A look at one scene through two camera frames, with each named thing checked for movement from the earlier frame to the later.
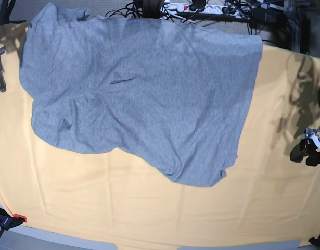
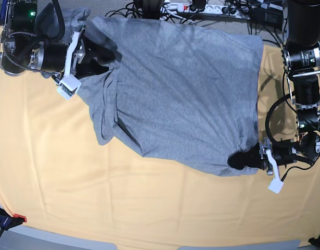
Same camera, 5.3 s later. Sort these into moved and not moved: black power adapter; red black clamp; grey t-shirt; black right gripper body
Moved: grey t-shirt; black right gripper body
Not moved: red black clamp; black power adapter
